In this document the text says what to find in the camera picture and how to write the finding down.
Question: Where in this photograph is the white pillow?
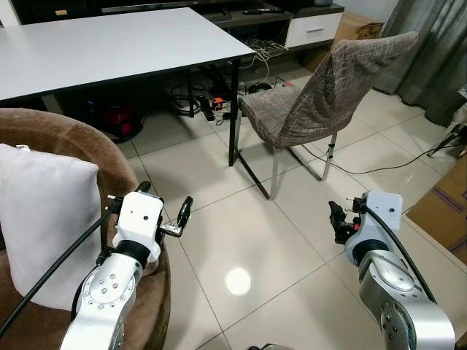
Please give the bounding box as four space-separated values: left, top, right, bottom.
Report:
0 144 101 312

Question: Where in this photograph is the brown round sofa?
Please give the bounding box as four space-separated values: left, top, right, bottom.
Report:
0 108 173 350

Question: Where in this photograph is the red round appliance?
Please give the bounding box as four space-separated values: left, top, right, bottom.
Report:
86 101 144 144

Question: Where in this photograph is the cardboard box purple print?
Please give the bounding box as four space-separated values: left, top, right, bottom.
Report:
406 156 467 265

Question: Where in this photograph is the black power strip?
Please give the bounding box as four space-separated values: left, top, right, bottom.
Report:
196 97 217 123

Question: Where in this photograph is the chair with brown fabric cover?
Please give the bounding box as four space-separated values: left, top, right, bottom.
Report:
239 31 421 200

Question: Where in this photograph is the white table with black legs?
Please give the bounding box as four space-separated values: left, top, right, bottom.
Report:
0 7 271 199

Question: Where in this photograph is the brown cardboard box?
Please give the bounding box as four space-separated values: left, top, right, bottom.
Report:
302 10 385 71

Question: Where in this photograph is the white cabinet drawer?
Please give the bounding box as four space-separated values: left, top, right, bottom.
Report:
285 12 344 49

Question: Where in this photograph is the grey curtain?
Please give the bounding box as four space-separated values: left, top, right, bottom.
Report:
372 0 467 129

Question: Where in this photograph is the dark tv cabinet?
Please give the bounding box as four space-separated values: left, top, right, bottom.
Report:
10 0 345 53

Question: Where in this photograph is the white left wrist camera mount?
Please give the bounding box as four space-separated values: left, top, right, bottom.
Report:
112 190 166 265

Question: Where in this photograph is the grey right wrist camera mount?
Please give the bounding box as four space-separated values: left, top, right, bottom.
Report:
346 191 404 268

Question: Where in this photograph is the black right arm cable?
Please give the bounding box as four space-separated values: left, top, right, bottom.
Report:
355 198 439 305

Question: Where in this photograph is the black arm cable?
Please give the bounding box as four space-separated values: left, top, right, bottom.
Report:
355 198 439 305
0 208 121 338

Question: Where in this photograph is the black floor cable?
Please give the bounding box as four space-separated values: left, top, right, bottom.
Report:
301 141 458 176

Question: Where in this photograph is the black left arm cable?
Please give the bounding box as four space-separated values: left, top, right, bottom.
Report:
0 208 121 338

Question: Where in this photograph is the white cable bundle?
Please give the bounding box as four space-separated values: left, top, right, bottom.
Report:
241 38 290 71

